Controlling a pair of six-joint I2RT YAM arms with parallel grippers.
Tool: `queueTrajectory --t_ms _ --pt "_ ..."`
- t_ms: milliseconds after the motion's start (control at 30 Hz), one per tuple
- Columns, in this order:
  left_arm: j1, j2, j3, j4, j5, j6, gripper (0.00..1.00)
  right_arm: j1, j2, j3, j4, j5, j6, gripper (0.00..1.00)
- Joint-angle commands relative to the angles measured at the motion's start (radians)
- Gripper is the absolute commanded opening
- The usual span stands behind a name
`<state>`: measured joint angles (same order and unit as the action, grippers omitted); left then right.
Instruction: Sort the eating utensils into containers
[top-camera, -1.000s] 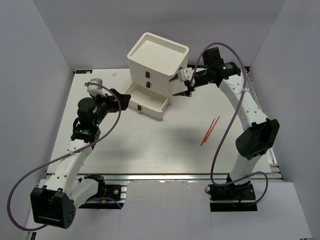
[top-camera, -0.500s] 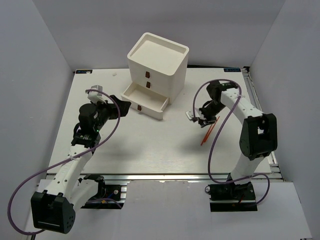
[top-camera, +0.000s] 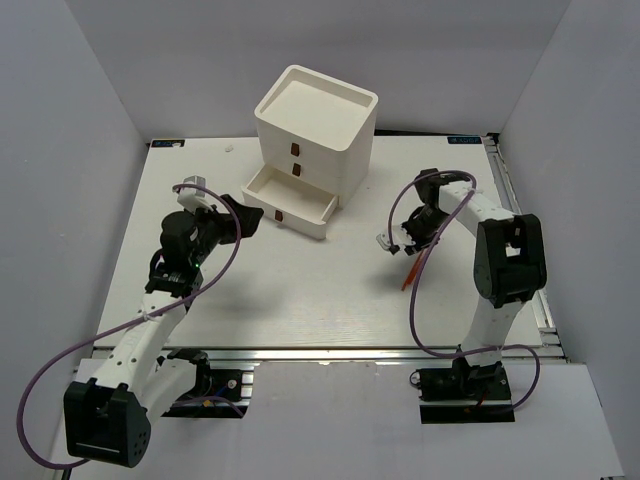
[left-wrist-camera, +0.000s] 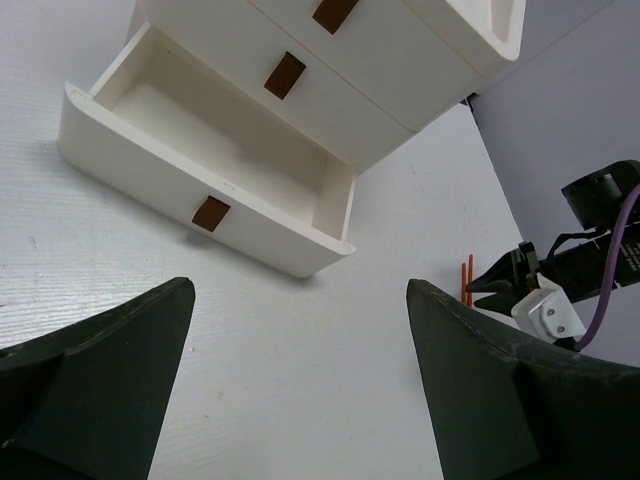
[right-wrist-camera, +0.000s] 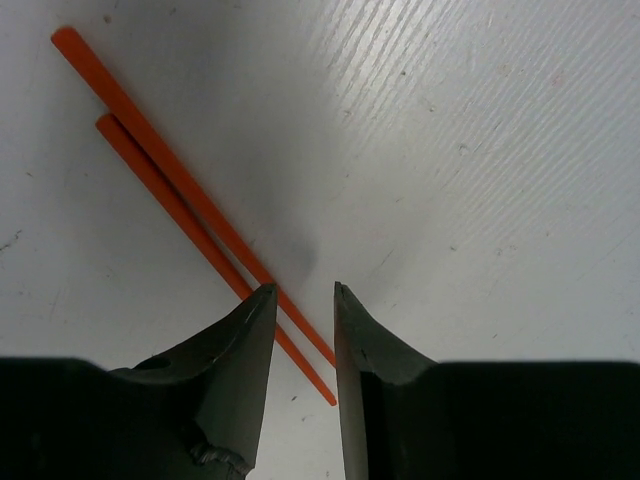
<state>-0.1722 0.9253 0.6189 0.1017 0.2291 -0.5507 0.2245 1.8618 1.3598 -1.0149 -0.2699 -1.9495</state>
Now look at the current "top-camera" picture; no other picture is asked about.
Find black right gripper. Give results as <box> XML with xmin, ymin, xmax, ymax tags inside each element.
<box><xmin>398</xmin><ymin>209</ymin><xmax>450</xmax><ymax>257</ymax></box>

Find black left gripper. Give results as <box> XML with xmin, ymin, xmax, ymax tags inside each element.
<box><xmin>184</xmin><ymin>195</ymin><xmax>262</xmax><ymax>268</ymax></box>

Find orange chopstick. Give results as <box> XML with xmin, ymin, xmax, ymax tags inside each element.
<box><xmin>401</xmin><ymin>252</ymin><xmax>425</xmax><ymax>291</ymax></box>
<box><xmin>403</xmin><ymin>249</ymin><xmax>426</xmax><ymax>286</ymax></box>

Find white drawer box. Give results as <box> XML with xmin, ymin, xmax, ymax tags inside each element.
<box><xmin>242</xmin><ymin>65</ymin><xmax>378</xmax><ymax>240</ymax></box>

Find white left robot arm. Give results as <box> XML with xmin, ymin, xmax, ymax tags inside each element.
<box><xmin>63</xmin><ymin>189</ymin><xmax>264</xmax><ymax>468</ymax></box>

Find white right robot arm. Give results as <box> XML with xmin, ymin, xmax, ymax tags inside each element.
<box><xmin>398</xmin><ymin>168</ymin><xmax>547</xmax><ymax>399</ymax></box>

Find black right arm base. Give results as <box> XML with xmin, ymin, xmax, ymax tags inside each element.
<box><xmin>409</xmin><ymin>368</ymin><xmax>515</xmax><ymax>425</ymax></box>

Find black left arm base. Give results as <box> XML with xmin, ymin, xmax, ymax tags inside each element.
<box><xmin>163</xmin><ymin>362</ymin><xmax>253</xmax><ymax>418</ymax></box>

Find black xdof label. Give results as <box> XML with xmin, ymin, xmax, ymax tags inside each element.
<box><xmin>447</xmin><ymin>135</ymin><xmax>483</xmax><ymax>145</ymax></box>
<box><xmin>150</xmin><ymin>139</ymin><xmax>185</xmax><ymax>148</ymax></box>

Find left black XDOF label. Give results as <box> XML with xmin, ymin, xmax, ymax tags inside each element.
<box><xmin>150</xmin><ymin>139</ymin><xmax>185</xmax><ymax>148</ymax></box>

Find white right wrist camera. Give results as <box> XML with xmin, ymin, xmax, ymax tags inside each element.
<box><xmin>376</xmin><ymin>225</ymin><xmax>415</xmax><ymax>256</ymax></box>

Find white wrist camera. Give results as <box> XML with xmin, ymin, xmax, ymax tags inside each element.
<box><xmin>175</xmin><ymin>175</ymin><xmax>212</xmax><ymax>213</ymax></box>
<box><xmin>376</xmin><ymin>225</ymin><xmax>415</xmax><ymax>256</ymax></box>

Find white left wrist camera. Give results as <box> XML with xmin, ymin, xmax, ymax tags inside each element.
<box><xmin>175</xmin><ymin>175</ymin><xmax>212</xmax><ymax>213</ymax></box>

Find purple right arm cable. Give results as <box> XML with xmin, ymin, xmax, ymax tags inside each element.
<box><xmin>388</xmin><ymin>170</ymin><xmax>541</xmax><ymax>412</ymax></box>

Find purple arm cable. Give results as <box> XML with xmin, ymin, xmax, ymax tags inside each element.
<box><xmin>388</xmin><ymin>170</ymin><xmax>541</xmax><ymax>412</ymax></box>
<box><xmin>17</xmin><ymin>183</ymin><xmax>249</xmax><ymax>470</ymax></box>

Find aluminium table frame rail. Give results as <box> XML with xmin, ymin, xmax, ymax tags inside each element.
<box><xmin>483</xmin><ymin>134</ymin><xmax>564</xmax><ymax>358</ymax></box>

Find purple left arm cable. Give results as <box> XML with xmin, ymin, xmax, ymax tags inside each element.
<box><xmin>17</xmin><ymin>183</ymin><xmax>249</xmax><ymax>470</ymax></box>

